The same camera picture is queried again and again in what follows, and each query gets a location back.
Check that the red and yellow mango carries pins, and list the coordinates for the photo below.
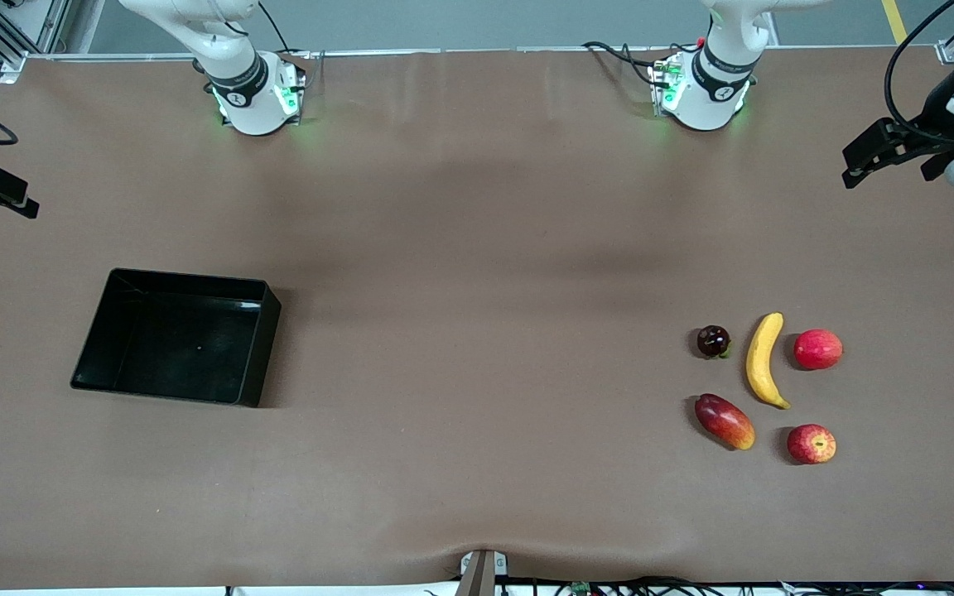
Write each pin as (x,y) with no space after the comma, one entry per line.
(724,420)

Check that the red apple with yellow patches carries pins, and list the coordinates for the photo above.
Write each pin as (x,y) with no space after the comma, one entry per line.
(811,444)

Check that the brown table mat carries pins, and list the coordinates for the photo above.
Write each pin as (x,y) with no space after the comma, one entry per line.
(477,207)

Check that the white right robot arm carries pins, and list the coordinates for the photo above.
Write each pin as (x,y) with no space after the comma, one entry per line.
(245,108)

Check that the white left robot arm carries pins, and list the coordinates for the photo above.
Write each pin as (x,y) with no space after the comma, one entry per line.
(713,99)

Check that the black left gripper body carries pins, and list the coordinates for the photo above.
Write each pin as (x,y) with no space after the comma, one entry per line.
(930,121)

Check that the black plastic box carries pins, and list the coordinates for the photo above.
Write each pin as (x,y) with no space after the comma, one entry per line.
(179,339)

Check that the small green circuit board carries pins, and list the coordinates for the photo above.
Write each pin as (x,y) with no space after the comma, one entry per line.
(581,589)

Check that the dark purple mangosteen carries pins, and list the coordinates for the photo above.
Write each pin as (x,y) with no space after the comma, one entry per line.
(713,340)

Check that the yellow banana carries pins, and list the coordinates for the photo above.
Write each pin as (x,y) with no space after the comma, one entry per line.
(761,364)

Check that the plain red apple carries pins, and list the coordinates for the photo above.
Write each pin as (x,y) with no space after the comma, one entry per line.
(818,349)

